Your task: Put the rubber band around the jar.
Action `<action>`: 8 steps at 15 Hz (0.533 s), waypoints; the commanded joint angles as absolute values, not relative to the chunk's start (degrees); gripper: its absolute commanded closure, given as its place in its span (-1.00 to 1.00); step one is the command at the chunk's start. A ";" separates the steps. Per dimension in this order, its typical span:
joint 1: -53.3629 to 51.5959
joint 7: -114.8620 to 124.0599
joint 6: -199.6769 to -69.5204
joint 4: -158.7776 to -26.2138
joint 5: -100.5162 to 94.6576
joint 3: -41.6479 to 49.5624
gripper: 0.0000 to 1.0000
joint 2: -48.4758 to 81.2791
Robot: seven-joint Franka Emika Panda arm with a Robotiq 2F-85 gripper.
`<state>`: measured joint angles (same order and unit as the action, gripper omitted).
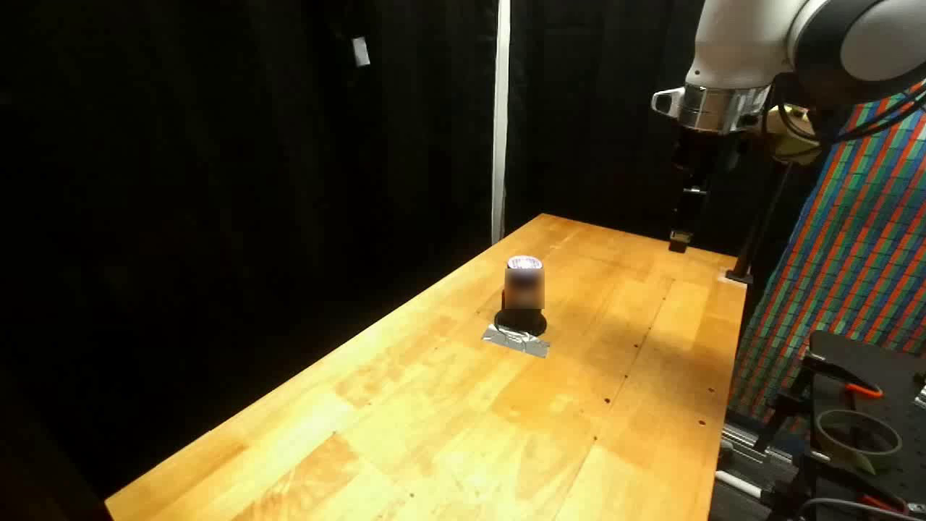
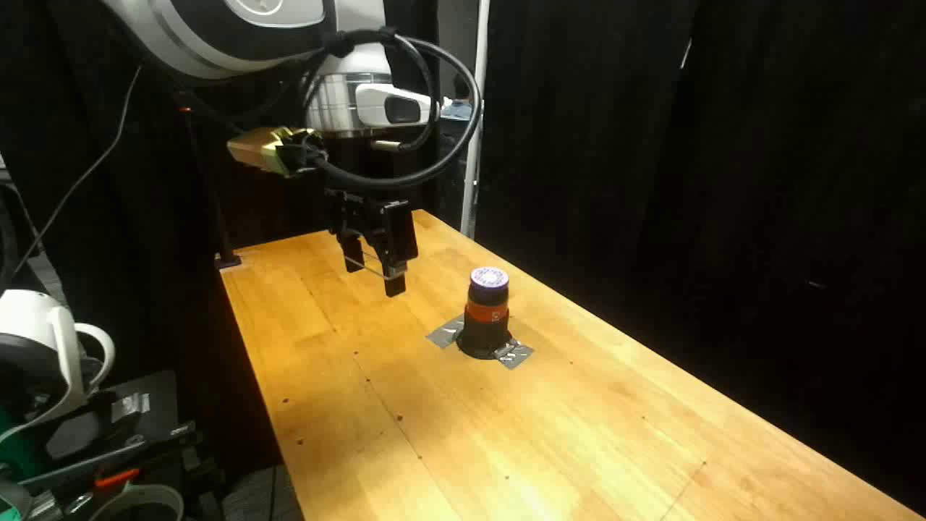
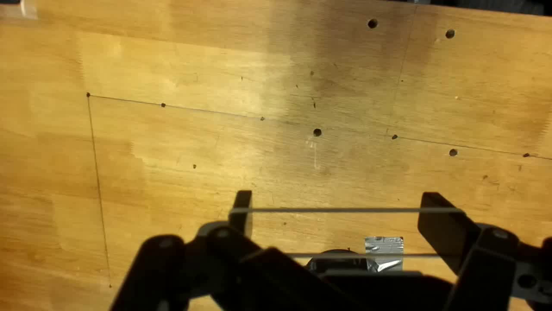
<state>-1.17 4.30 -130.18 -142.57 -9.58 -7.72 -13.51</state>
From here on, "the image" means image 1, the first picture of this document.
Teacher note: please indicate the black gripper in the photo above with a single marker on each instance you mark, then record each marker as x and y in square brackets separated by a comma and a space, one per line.
[702, 156]

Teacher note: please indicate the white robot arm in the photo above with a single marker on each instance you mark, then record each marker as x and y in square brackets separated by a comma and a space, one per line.
[829, 51]

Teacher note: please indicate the dark glass jar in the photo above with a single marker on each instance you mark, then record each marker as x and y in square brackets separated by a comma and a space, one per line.
[522, 299]

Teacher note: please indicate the striped colourful cloth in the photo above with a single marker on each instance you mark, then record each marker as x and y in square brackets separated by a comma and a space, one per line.
[855, 263]

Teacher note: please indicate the white vertical pole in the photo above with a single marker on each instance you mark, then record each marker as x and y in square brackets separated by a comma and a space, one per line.
[499, 119]

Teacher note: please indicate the black equipment cart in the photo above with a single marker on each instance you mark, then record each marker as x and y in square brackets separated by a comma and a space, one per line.
[780, 472]

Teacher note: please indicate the grey tape roll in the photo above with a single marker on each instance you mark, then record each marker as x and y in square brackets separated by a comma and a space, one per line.
[855, 436]

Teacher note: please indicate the black camera stand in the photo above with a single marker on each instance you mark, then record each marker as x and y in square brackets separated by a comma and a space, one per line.
[770, 198]

